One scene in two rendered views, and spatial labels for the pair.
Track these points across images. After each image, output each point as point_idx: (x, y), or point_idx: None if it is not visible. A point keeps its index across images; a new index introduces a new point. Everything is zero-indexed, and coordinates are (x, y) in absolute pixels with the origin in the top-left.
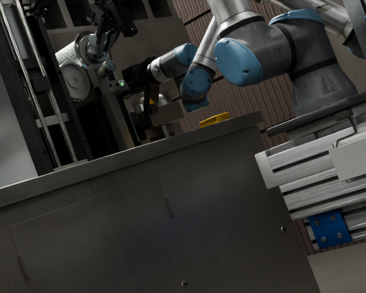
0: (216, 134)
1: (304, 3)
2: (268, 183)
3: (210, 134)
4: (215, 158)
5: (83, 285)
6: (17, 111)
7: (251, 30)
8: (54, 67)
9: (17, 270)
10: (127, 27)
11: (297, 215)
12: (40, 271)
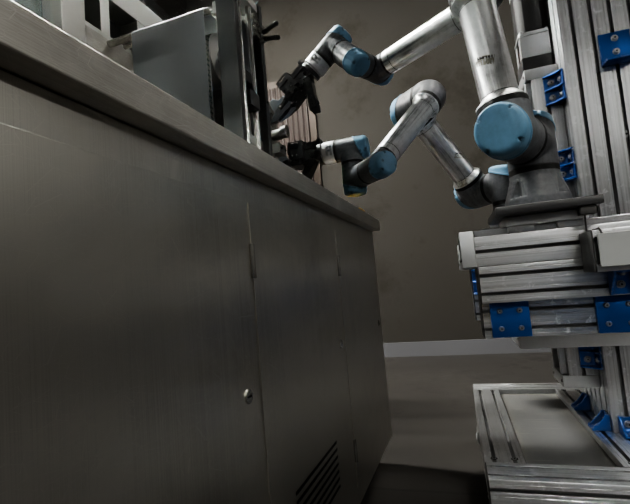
0: (365, 221)
1: (448, 145)
2: (466, 263)
3: (363, 218)
4: (358, 241)
5: (289, 310)
6: (228, 111)
7: (528, 104)
8: (264, 94)
9: (247, 260)
10: (316, 102)
11: (490, 299)
12: (264, 274)
